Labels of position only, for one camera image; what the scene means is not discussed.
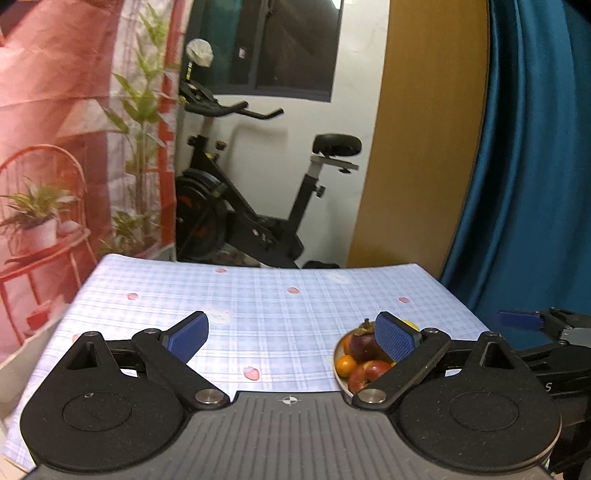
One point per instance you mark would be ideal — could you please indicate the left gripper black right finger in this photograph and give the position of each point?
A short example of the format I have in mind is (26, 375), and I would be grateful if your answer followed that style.
(492, 414)

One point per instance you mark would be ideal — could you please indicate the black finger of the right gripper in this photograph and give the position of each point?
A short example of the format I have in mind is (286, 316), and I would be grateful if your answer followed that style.
(530, 321)

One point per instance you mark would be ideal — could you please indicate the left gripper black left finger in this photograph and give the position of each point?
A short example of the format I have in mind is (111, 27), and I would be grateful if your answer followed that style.
(111, 404)

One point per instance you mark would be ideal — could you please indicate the large yellow lemon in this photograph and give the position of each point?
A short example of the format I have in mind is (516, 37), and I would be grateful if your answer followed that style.
(411, 325)

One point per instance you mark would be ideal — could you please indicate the teal blue curtain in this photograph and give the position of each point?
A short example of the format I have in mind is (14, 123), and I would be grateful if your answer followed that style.
(523, 241)

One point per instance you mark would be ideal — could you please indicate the red apple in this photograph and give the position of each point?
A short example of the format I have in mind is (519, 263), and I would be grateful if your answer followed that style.
(367, 373)

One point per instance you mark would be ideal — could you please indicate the dark red mangosteen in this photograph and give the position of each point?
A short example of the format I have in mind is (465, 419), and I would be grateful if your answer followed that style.
(363, 345)

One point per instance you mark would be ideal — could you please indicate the beige round plate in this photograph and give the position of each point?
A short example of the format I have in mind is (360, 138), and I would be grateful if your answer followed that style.
(397, 341)

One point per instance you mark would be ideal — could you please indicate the orange tangerine front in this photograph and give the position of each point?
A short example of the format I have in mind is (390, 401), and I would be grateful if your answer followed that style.
(345, 366)

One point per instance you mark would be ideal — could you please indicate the orange tangerine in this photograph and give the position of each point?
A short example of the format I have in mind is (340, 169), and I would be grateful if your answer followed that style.
(346, 344)
(345, 366)

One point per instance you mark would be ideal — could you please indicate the orange tangerine back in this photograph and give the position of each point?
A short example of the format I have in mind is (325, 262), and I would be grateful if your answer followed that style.
(346, 344)

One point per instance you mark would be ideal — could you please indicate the blue plaid tablecloth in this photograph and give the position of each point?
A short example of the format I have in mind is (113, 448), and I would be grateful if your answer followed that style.
(269, 329)

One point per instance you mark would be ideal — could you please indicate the black exercise bike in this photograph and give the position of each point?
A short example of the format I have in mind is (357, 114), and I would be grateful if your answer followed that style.
(267, 159)

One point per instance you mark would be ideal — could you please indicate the wooden door panel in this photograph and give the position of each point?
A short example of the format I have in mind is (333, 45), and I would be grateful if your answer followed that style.
(427, 134)

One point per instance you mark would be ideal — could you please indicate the pink printed backdrop cloth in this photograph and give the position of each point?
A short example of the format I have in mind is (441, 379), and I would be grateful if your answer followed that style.
(89, 102)

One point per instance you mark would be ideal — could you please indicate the dark window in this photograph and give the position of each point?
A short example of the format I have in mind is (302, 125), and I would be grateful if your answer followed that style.
(280, 48)

